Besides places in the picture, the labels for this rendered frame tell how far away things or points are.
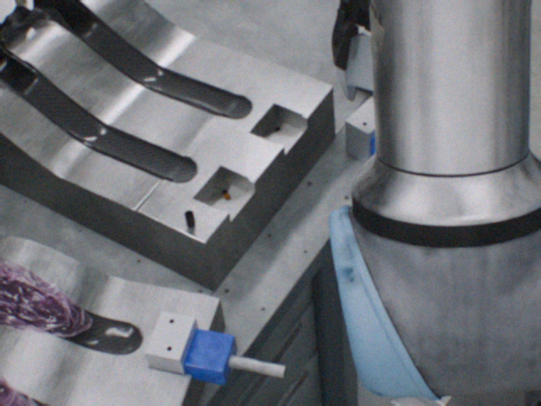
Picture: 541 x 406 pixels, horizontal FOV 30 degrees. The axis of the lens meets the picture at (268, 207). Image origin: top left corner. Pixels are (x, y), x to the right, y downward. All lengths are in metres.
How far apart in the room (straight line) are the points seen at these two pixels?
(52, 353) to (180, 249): 0.18
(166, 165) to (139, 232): 0.08
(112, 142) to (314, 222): 0.25
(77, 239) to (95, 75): 0.19
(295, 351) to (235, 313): 0.32
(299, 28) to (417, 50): 0.88
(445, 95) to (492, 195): 0.06
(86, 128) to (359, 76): 0.32
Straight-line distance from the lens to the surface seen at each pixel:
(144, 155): 1.16
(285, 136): 1.18
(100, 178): 1.14
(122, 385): 1.02
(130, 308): 1.07
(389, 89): 0.55
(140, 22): 1.29
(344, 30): 1.06
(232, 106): 1.19
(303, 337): 1.42
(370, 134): 1.19
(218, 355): 1.00
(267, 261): 1.15
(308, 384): 1.53
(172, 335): 1.01
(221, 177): 1.13
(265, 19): 1.43
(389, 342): 0.57
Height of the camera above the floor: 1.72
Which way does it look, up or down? 51 degrees down
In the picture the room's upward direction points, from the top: 7 degrees counter-clockwise
